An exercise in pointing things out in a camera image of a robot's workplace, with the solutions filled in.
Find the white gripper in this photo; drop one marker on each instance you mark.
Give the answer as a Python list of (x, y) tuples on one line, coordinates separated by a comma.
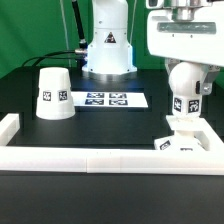
[(199, 41)]

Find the white lamp bulb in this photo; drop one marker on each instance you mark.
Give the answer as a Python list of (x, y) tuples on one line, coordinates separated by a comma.
[(182, 80)]

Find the white lamp base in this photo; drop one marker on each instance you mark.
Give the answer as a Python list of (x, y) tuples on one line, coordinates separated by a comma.
[(188, 135)]

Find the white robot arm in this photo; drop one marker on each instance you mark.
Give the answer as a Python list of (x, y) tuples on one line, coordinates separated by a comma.
[(109, 39)]

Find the white lamp shade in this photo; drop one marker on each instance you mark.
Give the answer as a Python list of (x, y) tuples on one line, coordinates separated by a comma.
[(54, 101)]

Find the white fiducial marker sheet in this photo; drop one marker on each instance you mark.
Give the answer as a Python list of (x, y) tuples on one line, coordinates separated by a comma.
[(109, 99)]

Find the white U-shaped border frame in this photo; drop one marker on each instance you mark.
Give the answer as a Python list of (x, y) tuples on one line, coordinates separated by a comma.
[(208, 162)]

